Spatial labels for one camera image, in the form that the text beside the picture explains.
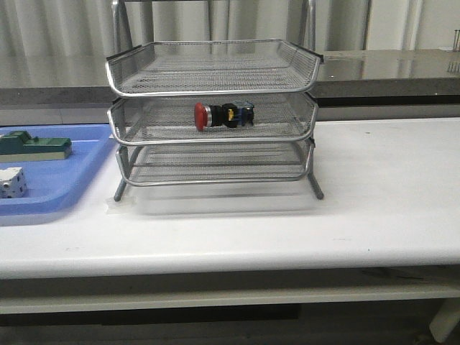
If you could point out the red emergency stop button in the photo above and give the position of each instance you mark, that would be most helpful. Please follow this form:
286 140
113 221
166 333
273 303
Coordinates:
231 115

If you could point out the silver mesh tray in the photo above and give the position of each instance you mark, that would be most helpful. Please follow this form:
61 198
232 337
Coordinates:
278 117
179 164
212 67

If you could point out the blue plastic tray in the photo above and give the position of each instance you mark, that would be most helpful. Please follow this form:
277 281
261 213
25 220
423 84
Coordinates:
54 185

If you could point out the green terminal block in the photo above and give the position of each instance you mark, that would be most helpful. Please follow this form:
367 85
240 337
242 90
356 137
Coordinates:
20 146

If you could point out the white contact block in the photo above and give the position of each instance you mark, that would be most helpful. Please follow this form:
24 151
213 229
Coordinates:
13 182

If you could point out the grey stone counter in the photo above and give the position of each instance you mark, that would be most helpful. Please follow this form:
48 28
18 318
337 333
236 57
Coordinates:
347 78

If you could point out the white table leg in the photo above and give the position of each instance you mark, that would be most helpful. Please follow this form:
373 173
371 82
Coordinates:
445 321

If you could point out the grey metal rack frame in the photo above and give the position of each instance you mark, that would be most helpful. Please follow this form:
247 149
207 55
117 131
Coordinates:
205 112

